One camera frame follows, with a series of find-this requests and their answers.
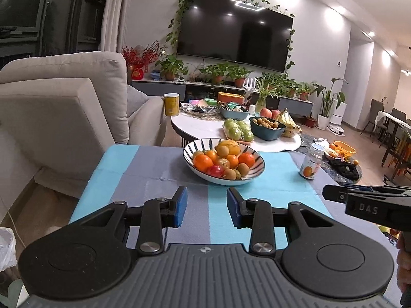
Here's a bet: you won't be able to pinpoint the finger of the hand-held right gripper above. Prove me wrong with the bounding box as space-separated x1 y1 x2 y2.
323 184 411 203

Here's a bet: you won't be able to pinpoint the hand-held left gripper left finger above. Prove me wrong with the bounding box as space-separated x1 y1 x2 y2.
80 186 188 256

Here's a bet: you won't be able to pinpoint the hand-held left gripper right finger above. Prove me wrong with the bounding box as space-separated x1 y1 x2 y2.
227 187 334 257

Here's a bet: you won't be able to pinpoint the blue striped white bowl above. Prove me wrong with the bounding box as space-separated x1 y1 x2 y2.
183 138 265 186

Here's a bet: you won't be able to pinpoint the large reddish orange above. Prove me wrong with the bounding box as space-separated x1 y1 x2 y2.
193 155 214 172

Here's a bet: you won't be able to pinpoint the yellow lemon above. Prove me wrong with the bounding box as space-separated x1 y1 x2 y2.
216 139 241 156

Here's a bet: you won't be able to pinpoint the pile of small brown fruits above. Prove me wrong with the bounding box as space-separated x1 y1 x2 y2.
252 118 283 130

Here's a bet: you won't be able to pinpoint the person's right hand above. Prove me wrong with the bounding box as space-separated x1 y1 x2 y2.
396 250 411 292

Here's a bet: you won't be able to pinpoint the black cloth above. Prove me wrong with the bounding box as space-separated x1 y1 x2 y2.
331 160 359 180

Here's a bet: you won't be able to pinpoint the clear jar with white lid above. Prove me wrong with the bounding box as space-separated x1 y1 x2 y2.
300 143 322 179

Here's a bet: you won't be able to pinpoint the orange plastic basket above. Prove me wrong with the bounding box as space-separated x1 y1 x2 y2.
332 140 356 158

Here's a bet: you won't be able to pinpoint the blue grey printed tablecloth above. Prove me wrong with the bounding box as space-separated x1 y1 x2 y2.
69 144 400 305

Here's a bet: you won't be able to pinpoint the black marble round table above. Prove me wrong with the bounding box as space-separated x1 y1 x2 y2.
295 135 363 183

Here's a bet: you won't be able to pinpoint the dark dining table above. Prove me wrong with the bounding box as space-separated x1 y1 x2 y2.
377 111 411 182

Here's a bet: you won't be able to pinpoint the tray of green apples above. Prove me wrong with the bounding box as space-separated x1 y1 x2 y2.
223 119 255 143

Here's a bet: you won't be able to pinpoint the white robot vacuum dock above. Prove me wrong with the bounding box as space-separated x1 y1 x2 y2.
331 101 347 126

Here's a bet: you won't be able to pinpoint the white round coffee table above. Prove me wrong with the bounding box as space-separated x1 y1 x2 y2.
170 109 302 153

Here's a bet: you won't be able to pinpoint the teal bowl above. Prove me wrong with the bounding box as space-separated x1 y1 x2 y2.
249 117 286 141

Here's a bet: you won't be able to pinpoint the bunch of bananas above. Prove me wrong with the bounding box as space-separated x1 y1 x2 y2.
278 108 302 137

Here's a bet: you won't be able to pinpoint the tall plant in white pot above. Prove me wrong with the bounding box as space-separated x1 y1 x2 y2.
313 78 349 130

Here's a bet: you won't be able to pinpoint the grey dining chair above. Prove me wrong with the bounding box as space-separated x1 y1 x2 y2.
361 99 389 135

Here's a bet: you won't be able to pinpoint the teal basket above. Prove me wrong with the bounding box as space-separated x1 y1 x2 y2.
219 103 250 120

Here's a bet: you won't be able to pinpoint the grey television cabinet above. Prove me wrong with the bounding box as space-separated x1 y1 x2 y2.
132 79 313 116

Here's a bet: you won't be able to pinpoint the round woven tray of snacks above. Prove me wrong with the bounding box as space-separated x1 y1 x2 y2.
181 101 222 119

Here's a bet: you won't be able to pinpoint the yellow can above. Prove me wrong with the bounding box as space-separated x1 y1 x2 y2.
164 93 180 117

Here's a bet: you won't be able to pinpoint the potted green plant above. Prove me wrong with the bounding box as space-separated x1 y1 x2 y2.
199 61 232 85
297 82 317 101
276 74 299 98
229 66 254 88
156 54 188 82
261 71 286 89

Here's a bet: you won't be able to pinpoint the orange box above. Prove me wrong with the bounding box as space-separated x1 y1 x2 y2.
217 92 246 104

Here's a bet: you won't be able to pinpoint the glass vase with green leaves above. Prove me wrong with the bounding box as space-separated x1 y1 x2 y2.
254 80 280 110

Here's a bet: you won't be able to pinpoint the grey cushion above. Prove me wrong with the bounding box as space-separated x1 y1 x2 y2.
127 84 150 119

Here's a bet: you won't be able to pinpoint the beige armchair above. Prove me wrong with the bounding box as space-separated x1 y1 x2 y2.
0 51 167 199

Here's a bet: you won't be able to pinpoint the red berry branches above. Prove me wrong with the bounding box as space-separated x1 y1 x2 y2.
122 41 166 68

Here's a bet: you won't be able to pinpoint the white plastic bag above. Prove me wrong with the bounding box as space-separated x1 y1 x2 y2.
0 227 16 272

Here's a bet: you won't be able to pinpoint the white curtain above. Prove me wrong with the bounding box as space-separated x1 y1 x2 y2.
99 0 129 53

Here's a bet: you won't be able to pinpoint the dark window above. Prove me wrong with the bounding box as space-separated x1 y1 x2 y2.
0 0 113 58

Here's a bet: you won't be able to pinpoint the wall television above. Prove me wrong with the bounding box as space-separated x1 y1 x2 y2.
176 0 294 73

